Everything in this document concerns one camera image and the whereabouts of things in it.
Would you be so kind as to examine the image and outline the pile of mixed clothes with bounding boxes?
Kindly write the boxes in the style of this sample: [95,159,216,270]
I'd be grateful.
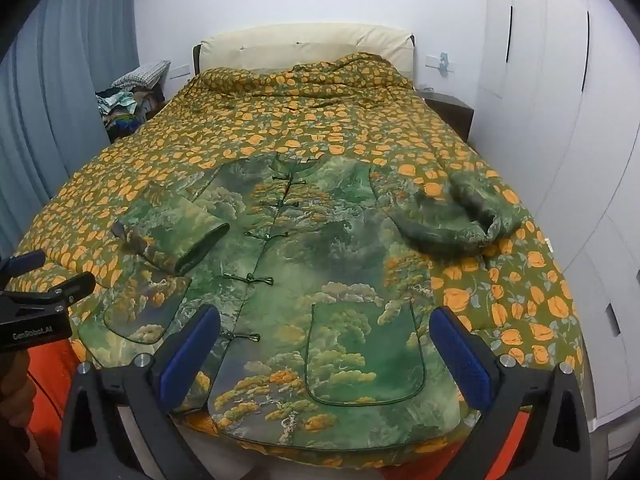
[95,85,167,144]

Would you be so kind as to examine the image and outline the dark wooden nightstand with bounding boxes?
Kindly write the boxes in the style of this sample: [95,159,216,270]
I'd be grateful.
[417,87,475,144]

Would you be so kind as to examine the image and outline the person's left hand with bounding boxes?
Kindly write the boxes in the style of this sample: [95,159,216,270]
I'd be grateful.
[0,351,35,441]

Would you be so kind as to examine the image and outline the wall socket with blue plug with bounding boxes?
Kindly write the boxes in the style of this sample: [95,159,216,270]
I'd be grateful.
[425,51,455,75]

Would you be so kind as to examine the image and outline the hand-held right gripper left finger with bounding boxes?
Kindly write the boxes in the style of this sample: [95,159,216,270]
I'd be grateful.
[57,304,223,480]

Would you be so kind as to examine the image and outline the green landscape-print padded jacket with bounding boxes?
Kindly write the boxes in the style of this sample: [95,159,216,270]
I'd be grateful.
[77,152,524,453]

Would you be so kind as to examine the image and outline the orange-red fleece cloth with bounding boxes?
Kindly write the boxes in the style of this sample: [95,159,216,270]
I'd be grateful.
[25,339,543,480]

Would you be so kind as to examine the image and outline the grey checked pillow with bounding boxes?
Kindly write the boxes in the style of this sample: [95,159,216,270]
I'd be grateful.
[111,60,172,91]

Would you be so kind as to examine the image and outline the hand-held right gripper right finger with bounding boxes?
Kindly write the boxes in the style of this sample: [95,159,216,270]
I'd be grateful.
[429,306,593,480]

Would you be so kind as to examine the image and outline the cream padded headboard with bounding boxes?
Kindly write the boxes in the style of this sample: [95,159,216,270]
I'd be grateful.
[192,22,417,87]

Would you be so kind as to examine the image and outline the orange-flowered olive quilt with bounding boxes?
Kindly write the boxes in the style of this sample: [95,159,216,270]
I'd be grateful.
[10,52,590,378]

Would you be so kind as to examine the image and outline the blue-grey curtain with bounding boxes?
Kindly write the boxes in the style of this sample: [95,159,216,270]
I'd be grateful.
[0,0,142,243]

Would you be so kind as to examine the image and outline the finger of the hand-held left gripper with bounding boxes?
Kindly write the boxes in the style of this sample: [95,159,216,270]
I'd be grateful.
[0,249,47,277]
[0,271,97,317]

